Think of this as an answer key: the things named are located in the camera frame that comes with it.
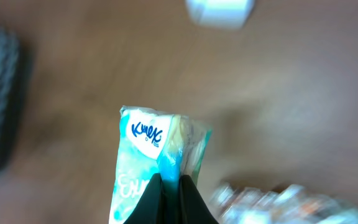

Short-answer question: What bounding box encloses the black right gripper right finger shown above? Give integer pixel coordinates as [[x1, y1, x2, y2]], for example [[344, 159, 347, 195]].
[[179, 175, 218, 224]]

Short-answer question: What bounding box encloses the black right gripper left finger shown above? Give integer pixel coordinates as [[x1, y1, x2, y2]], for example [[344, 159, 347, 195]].
[[124, 173, 164, 224]]

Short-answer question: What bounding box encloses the brown beige snack pouch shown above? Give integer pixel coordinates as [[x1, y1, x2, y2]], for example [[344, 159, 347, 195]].
[[211, 183, 358, 224]]

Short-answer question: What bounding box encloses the small teal tissue pack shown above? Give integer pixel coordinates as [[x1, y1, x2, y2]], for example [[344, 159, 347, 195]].
[[109, 106, 212, 224]]

